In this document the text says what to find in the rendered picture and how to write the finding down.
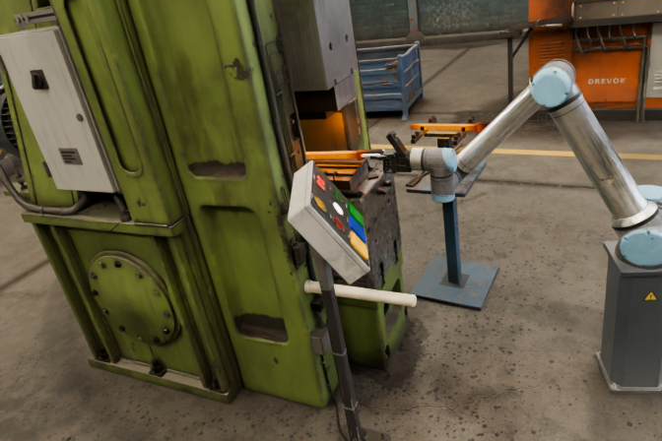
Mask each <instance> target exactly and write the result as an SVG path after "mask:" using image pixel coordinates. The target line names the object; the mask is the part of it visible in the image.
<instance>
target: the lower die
mask: <svg viewBox="0 0 662 441"><path fill-rule="evenodd" d="M311 160H313V161H341V162H361V163H362V166H361V167H360V168H359V166H358V165H326V164H317V166H318V167H319V168H320V169H321V170H322V171H323V172H324V170H327V172H328V175H326V172H325V175H326V176H327V177H328V178H329V179H330V180H331V181H332V183H333V184H334V180H333V172H334V171H335V170H336V171H337V172H338V176H337V175H336V172H335V175H334V176H335V182H336V187H337V188H338V189H339V190H357V189H358V188H359V186H360V185H361V184H362V183H363V182H364V180H365V179H366V176H367V175H368V168H367V161H366V158H363V159H361V160H358V159H357V158H321V159H308V160H307V161H311ZM359 183H360V185H359Z"/></svg>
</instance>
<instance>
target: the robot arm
mask: <svg viewBox="0 0 662 441"><path fill-rule="evenodd" d="M575 79H576V72H575V69H574V67H573V66H572V64H571V63H569V62H568V61H566V60H563V59H555V60H551V61H549V62H547V63H546V64H545V65H543V66H542V67H541V68H540V69H539V70H538V71H537V72H536V73H535V74H534V75H533V76H532V77H531V78H530V79H529V86H528V87H527V88H526V89H525V90H524V91H523V92H522V93H521V94H520V95H519V96H518V97H517V98H516V99H515V100H513V101H512V102H511V103H510V104H509V105H508V106H507V107H506V108H505V109H504V110H503V111H502V112H501V113H500V114H499V115H498V116H497V117H496V118H495V119H494V120H493V121H492V122H491V123H490V124H489V125H488V126H487V127H486V128H485V129H484V130H483V131H482V132H481V133H480V134H479V135H478V136H477V137H476V138H475V139H474V140H473V141H472V142H471V143H470V144H469V145H468V146H467V147H466V148H464V149H463V150H462V151H461V152H460V153H459V154H458V155H456V153H455V151H454V150H453V149H447V148H412V149H411V150H409V151H407V149H406V148H405V146H404V145H403V143H402V142H401V141H400V139H399V138H398V136H397V135H396V133H395V132H394V131H391V132H389V133H388V134H387V135H386V138H387V140H388V141H389V143H390V144H391V145H392V147H393V148H394V149H377V150H383V151H382V154H363V155H362V158H366V159H367V161H368V164H369V166H370V167H375V165H376V164H377V163H380V162H382V161H383V173H396V172H412V170H423V171H429V172H430V188H431V197H432V199H433V200H434V201H436V202H439V203H448V202H451V201H453V200H454V198H455V194H454V191H455V189H456V188H457V186H458V185H459V184H460V182H461V181H462V180H463V179H464V178H465V177H466V176H467V175H468V174H469V173H470V172H471V171H472V170H473V169H474V168H475V167H476V166H477V165H478V164H479V163H480V162H481V161H482V160H484V159H485V158H486V157H487V156H488V155H489V154H490V153H491V152H492V151H493V150H494V149H496V148H497V147H498V146H499V145H500V144H501V143H502V142H503V141H504V140H505V139H506V138H507V137H509V136H510V135H511V134H512V133H513V132H514V131H515V130H516V129H517V128H518V127H519V126H521V125H522V124H523V123H524V122H525V121H526V120H527V119H528V118H529V117H530V116H531V115H532V114H534V113H535V112H536V111H537V110H538V109H539V108H540V107H541V106H544V107H545V109H546V110H547V112H548V113H549V114H550V115H551V117H552V118H553V120H554V122H555V123H556V125H557V126H558V128H559V130H560V131H561V133H562V134H563V137H564V138H565V140H566V142H567V143H568V145H569V146H570V148H571V150H572V151H573V153H574V154H575V156H576V158H577V159H578V161H579V163H580V164H581V166H582V167H583V169H584V171H585V172H586V174H587V176H588V177H589V179H590V180H591V182H592V184H593V185H594V187H595V188H596V190H597V192H598V193H599V195H600V197H601V198H602V200H603V201H604V203H605V205H606V206H607V208H608V210H609V211H610V213H611V214H612V217H611V219H610V225H611V227H612V228H613V230H614V231H615V233H616V235H617V236H618V237H619V241H618V243H617V244H616V248H615V254H616V256H617V258H618V259H619V260H621V261H622V262H624V263H625V264H627V265H630V266H633V267H636V268H641V269H649V270H653V269H662V187H660V186H653V185H640V186H637V185H636V184H635V182H634V180H633V179H632V177H631V175H630V174H629V171H628V170H627V168H626V166H625V165H624V163H623V162H622V160H621V158H620V157H619V155H618V153H617V152H616V150H615V148H614V147H613V145H612V143H611V142H610V140H609V138H608V137H607V135H606V134H605V132H604V130H603V129H602V127H601V125H600V124H599V122H598V120H597V119H596V117H595V115H594V114H593V112H592V111H591V109H590V107H589V106H588V104H587V102H586V101H585V99H584V97H583V96H582V92H581V91H580V89H579V87H578V85H577V84H576V82H575ZM389 169H391V170H392V172H386V171H389Z"/></svg>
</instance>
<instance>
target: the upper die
mask: <svg viewBox="0 0 662 441"><path fill-rule="evenodd" d="M357 95H358V94H357V87H356V80H355V73H353V74H351V75H350V76H349V77H347V78H346V79H344V80H343V81H341V82H340V83H338V84H337V85H335V86H334V87H332V88H331V89H330V90H328V91H309V92H295V97H296V103H297V108H298V112H318V111H338V110H340V109H341V108H342V107H344V106H345V105H346V104H347V103H349V102H350V101H351V100H352V99H354V98H355V97H356V96H357Z"/></svg>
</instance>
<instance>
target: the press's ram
mask: <svg viewBox="0 0 662 441"><path fill-rule="evenodd" d="M276 1H277V6H278V11H279V16H280V22H281V27H282V32H283V37H284V42H285V46H286V51H287V56H288V62H289V67H290V72H291V77H292V82H293V87H294V92H309V91H328V90H330V89H331V88H332V87H334V86H335V85H337V84H338V83H340V82H341V81H343V80H344V79H346V78H347V77H349V76H350V75H351V74H353V73H354V72H356V71H357V70H359V67H358V59H357V52H356V46H355V39H354V32H353V24H352V17H351V10H350V3H349V0H276Z"/></svg>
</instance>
